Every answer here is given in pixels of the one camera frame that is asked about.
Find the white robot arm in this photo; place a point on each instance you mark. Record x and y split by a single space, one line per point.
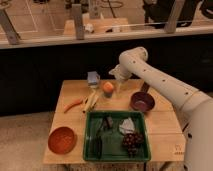
197 105

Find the orange fruit on stand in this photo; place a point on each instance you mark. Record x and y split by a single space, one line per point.
108 89

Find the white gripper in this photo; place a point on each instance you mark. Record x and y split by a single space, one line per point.
121 74

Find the orange carrot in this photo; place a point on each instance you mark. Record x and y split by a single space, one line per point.
72 104

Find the wooden table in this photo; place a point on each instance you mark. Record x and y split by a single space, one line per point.
167 142

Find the purple pan with handle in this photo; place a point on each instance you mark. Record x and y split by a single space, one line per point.
142 100

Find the blue grey sponge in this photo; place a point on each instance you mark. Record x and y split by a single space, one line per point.
93 78

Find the orange plastic bowl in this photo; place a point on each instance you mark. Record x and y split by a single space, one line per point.
62 140

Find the grey crumpled cloth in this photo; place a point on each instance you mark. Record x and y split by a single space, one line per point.
127 126

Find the metal window rail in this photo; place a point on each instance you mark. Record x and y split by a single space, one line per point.
48 24

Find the green plastic tray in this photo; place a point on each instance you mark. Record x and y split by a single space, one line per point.
112 149

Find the dark utensil in tray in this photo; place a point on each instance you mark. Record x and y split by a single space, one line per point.
107 124

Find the dark purple grape bunch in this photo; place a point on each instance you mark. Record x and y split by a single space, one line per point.
132 142

